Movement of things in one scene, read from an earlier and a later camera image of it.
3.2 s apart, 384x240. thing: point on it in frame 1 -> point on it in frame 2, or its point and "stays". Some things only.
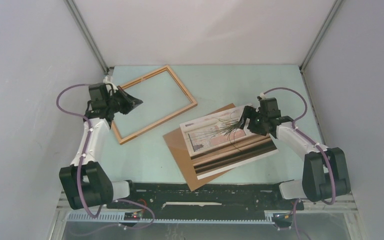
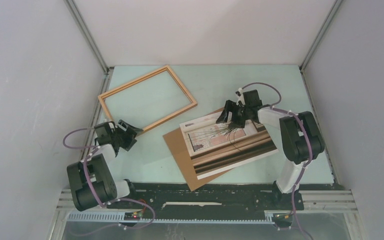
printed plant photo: [217, 142] stays
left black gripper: [130, 103] -> [130, 134]
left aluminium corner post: [87, 35] stays
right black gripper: [251, 112] -> [231, 106]
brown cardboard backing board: [176, 143] stays
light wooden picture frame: [122, 140] stays
